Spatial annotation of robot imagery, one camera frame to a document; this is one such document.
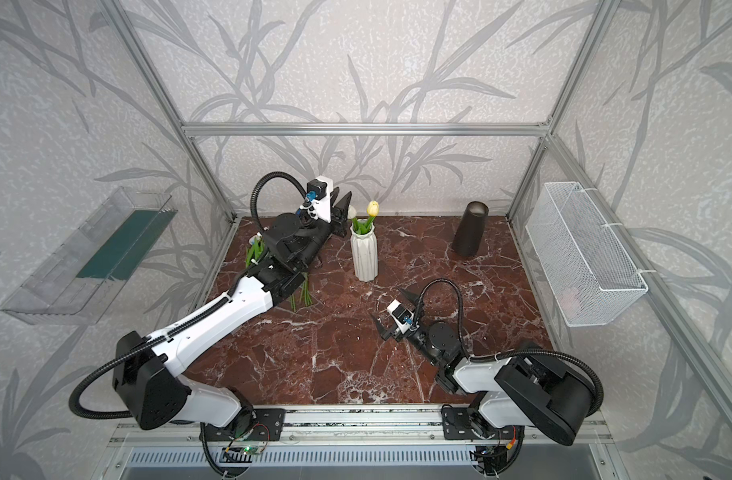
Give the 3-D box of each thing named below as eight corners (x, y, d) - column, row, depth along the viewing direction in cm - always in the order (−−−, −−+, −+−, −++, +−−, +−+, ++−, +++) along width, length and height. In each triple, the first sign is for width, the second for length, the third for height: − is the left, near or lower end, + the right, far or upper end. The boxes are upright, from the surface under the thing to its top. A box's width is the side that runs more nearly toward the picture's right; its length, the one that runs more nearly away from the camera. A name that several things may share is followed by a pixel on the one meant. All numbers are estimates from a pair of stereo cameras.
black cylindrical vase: (453, 256, 110) (465, 218, 94) (450, 239, 115) (460, 200, 100) (477, 256, 110) (492, 218, 94) (472, 239, 115) (486, 200, 100)
